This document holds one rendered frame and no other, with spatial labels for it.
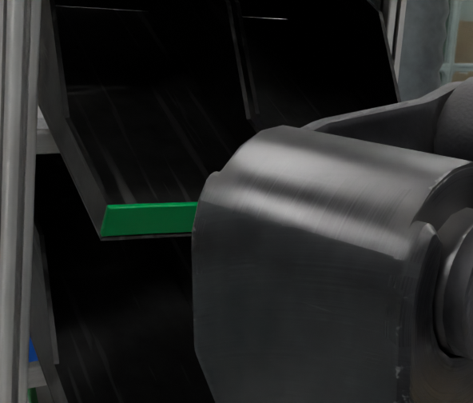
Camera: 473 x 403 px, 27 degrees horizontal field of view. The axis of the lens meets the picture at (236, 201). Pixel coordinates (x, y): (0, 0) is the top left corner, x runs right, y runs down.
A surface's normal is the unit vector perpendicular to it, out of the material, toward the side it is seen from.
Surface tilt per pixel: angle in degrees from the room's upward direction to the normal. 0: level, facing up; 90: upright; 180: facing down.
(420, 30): 73
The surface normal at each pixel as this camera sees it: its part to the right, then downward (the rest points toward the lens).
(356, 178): -0.40, -0.65
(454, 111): -0.54, -0.40
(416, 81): 0.32, -0.07
